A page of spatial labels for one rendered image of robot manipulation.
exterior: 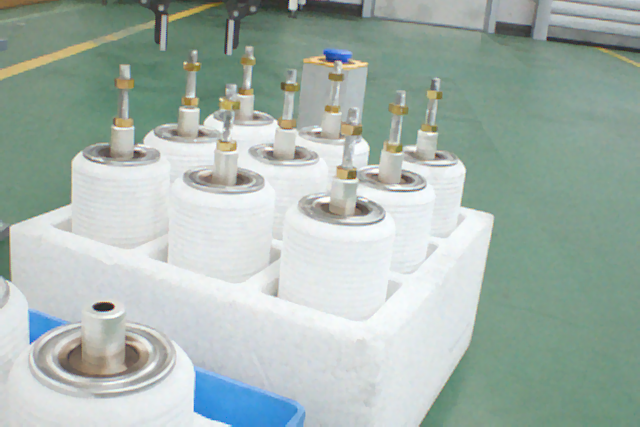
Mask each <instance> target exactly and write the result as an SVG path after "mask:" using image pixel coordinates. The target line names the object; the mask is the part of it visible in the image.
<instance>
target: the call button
mask: <svg viewBox="0 0 640 427"><path fill-rule="evenodd" d="M323 56H326V57H325V60H326V61H330V62H334V61H340V62H342V63H347V62H348V59H350V58H351V52H349V51H345V50H339V48H325V50H323Z"/></svg>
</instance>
